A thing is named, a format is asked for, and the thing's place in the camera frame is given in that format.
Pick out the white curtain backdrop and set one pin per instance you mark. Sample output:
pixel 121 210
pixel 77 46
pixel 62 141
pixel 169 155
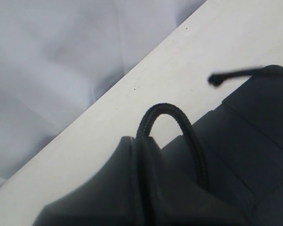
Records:
pixel 58 57

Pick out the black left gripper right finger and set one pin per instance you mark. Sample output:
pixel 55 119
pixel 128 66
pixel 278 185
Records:
pixel 170 198

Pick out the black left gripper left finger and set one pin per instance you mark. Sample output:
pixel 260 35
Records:
pixel 110 198

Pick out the black plastic carrying case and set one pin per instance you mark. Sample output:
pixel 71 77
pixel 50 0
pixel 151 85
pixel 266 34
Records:
pixel 238 155

